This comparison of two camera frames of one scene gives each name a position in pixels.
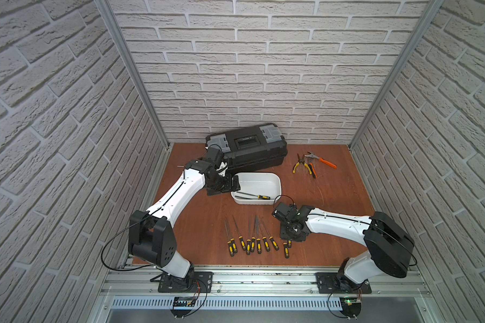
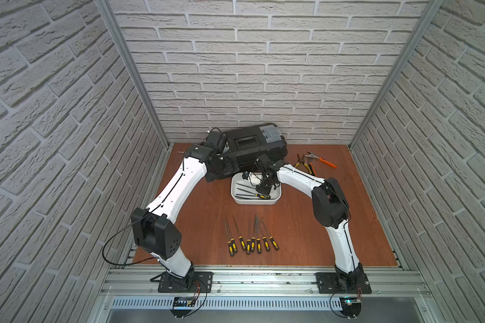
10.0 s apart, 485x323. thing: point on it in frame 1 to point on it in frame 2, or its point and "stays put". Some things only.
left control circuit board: (182, 306) stays put
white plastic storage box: (257, 188) stays put
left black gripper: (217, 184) to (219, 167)
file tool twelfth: (260, 197) to (246, 197)
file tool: (272, 239) stays put
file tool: (248, 241) stays put
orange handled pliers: (312, 165) stays put
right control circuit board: (351, 306) stays put
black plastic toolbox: (250, 149) stays put
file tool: (286, 250) to (252, 188)
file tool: (252, 240) stays put
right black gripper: (300, 238) to (266, 191)
